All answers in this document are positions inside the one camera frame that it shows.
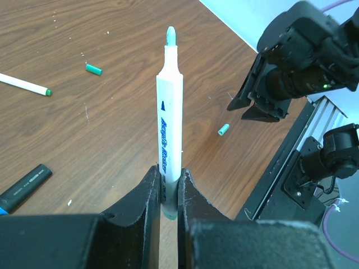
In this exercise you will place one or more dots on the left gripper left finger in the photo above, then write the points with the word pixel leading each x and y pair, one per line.
pixel 129 236

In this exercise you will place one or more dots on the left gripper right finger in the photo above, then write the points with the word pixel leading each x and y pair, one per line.
pixel 192 204

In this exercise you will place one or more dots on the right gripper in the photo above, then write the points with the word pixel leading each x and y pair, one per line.
pixel 267 91

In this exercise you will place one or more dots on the light green pen cap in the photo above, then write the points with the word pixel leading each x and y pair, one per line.
pixel 223 129

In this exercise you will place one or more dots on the white pen light green end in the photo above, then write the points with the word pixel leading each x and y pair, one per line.
pixel 169 83

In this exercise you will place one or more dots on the dark green pen cap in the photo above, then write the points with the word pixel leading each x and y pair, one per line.
pixel 93 69

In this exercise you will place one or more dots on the white pen dark green end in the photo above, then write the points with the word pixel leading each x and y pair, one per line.
pixel 25 85

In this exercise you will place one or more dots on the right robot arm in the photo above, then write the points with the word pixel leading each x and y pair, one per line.
pixel 301 52

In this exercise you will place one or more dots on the black blue highlighter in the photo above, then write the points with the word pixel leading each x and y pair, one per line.
pixel 24 188

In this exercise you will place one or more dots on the aluminium frame rail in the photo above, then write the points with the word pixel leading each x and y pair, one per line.
pixel 326 114

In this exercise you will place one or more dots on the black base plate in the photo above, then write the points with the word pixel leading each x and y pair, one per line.
pixel 268 200

